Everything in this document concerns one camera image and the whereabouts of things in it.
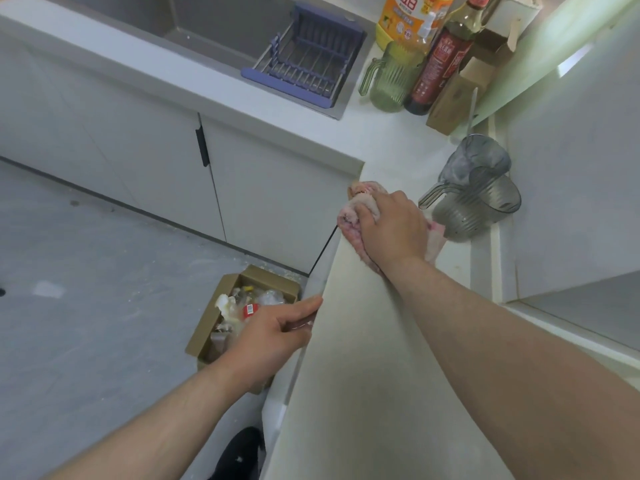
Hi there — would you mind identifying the dark sink drain basket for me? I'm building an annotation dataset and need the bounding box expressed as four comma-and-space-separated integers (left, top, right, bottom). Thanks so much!
241, 3, 369, 109

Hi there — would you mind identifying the person's left forearm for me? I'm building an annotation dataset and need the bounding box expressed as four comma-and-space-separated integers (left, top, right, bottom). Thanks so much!
47, 359, 251, 480

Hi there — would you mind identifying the person's right forearm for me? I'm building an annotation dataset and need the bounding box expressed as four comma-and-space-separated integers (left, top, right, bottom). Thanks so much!
385, 257, 640, 480

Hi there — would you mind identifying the person's right hand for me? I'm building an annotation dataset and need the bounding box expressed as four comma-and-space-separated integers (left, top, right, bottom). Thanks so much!
353, 190, 430, 277

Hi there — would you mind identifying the green tinted ribbed glass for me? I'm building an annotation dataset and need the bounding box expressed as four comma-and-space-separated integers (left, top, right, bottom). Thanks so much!
359, 42, 426, 113

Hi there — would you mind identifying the dark sauce bottle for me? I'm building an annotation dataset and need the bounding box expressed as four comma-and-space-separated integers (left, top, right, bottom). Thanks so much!
403, 0, 493, 117

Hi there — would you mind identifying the dark tinted drinking glass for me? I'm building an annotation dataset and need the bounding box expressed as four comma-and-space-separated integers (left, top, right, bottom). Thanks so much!
419, 167, 523, 241

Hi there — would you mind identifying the yellow detergent bottle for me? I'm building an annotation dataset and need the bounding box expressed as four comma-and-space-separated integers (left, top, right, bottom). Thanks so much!
375, 0, 459, 53

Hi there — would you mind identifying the large open cardboard box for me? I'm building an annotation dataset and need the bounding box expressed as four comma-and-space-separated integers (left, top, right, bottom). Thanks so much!
185, 264, 302, 395

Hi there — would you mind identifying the beige utensil holder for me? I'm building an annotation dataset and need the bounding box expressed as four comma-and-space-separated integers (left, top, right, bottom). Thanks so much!
492, 0, 543, 35

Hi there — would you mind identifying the person's black left shoe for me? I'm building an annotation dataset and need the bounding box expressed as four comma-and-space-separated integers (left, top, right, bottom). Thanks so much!
209, 427, 266, 480

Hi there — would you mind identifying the small brown cardboard box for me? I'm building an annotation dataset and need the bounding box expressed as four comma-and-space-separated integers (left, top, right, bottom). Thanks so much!
426, 29, 521, 137

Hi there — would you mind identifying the steel sink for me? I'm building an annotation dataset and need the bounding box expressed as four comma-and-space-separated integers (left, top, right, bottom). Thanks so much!
35, 0, 376, 121

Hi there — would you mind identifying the person's left hand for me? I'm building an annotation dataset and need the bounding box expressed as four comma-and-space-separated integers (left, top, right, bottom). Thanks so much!
219, 294, 325, 391

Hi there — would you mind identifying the white countertop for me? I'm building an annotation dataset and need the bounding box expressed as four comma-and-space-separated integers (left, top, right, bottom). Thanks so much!
0, 0, 506, 480

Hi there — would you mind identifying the pale green cutting board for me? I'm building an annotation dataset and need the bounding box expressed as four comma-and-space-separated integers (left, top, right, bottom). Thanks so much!
469, 0, 636, 128

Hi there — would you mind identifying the pink dish cloth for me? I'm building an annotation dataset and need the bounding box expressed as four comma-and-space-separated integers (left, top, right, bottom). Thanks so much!
335, 181, 449, 275

